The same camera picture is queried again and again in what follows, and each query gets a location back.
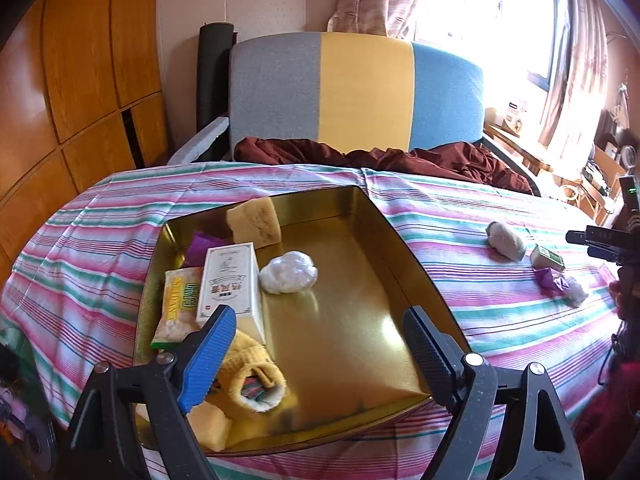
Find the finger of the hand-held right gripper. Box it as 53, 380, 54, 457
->
587, 246, 623, 266

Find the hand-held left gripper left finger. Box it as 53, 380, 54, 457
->
65, 304, 237, 480

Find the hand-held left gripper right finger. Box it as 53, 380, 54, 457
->
402, 306, 581, 480

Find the yellow knitted sock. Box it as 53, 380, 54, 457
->
207, 329, 288, 418

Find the rice cracker packet yellow label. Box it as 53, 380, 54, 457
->
150, 266, 207, 350

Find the white cardboard box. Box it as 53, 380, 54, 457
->
196, 242, 266, 346

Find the gold metal tray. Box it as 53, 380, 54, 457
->
134, 185, 473, 457

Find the purple snack packet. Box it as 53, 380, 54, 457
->
181, 230, 228, 268
534, 266, 573, 301

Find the white plastic bag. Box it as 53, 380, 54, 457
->
259, 251, 319, 295

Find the yellow sponge block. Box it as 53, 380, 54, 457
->
226, 197, 282, 250

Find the person's right hand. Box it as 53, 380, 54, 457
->
609, 280, 640, 322

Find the clear plastic wrapper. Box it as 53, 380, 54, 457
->
565, 277, 589, 307

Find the small green box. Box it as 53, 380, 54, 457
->
530, 244, 566, 273

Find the small pale yellow sponge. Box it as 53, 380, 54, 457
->
187, 402, 233, 453

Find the brown cardboard box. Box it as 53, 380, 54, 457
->
592, 145, 626, 182

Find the white rolled sock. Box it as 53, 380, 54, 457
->
486, 221, 527, 262

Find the wooden side table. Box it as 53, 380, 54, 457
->
482, 122, 557, 177

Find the white box on windowsill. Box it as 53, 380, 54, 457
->
502, 100, 530, 136

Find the person's red clothing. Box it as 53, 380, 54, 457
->
570, 355, 640, 480

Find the maroon blanket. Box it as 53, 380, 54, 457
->
234, 136, 533, 196

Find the grey yellow blue headboard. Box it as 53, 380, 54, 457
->
229, 31, 486, 153

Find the black rolled mat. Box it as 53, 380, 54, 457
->
196, 22, 238, 148

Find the wooden wardrobe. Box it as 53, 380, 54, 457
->
0, 0, 171, 281

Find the grey bed side rail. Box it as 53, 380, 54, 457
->
481, 134, 543, 197
166, 116, 231, 164

